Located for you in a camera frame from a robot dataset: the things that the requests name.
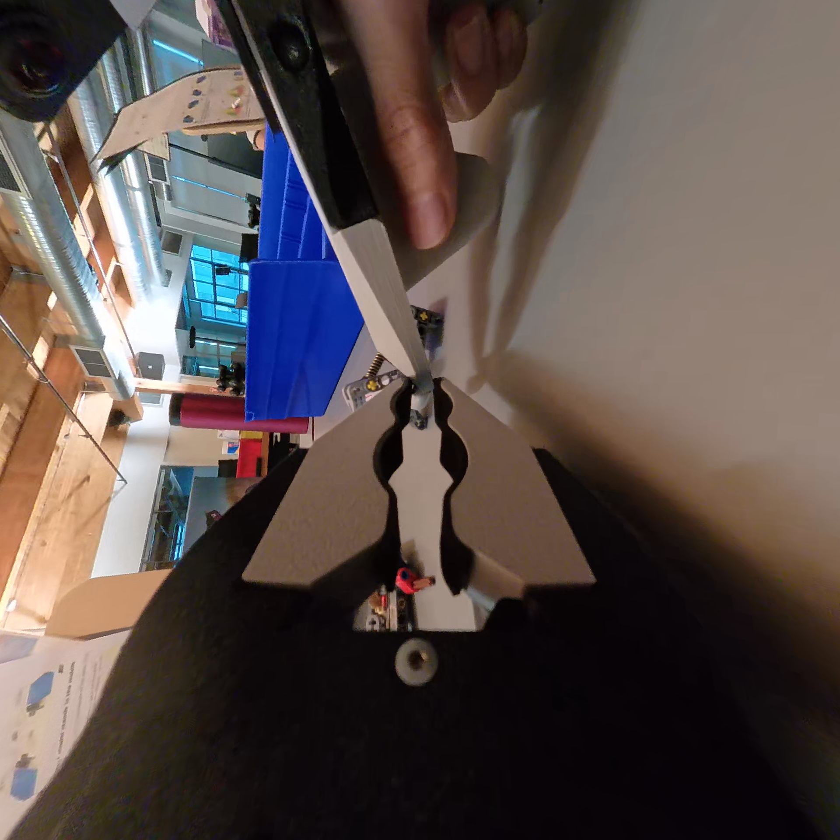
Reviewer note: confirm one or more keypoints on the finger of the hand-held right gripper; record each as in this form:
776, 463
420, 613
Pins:
380, 289

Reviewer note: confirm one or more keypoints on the black device with lens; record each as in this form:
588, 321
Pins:
39, 59

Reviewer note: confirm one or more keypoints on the silver air duct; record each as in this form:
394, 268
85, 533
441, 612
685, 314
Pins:
59, 262

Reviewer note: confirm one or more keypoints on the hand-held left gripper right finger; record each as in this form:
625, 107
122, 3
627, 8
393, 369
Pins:
518, 525

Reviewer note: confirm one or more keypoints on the cardboard box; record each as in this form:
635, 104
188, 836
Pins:
105, 607

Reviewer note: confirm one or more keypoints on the person's right hand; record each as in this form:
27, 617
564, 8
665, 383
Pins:
407, 98

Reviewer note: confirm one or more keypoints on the curved grey toy piece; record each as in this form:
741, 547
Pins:
421, 400

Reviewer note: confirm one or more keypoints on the red storage bin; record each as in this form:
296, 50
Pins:
249, 459

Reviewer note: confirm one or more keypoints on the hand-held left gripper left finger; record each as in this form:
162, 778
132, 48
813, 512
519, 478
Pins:
321, 525

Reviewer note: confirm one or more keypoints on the toy car chassis assembly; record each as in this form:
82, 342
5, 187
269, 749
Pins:
407, 579

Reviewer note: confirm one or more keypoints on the yellow storage bin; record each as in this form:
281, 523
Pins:
259, 436

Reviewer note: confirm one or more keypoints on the wooden sign board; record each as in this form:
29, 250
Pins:
184, 108

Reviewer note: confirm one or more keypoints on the black speaker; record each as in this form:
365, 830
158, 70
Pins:
149, 365

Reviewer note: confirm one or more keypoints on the toy shock absorber with spring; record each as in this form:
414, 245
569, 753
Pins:
375, 366

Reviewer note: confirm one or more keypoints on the maroon rolled mat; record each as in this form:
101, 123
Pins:
216, 412

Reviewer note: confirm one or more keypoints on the large blue storage bin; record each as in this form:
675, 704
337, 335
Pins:
302, 341

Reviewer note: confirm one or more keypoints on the window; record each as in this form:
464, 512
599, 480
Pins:
216, 282

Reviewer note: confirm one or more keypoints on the printed paper sheet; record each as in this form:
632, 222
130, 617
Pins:
52, 722

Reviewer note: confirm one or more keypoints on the black toy beam with pins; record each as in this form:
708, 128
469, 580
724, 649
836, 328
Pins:
426, 325

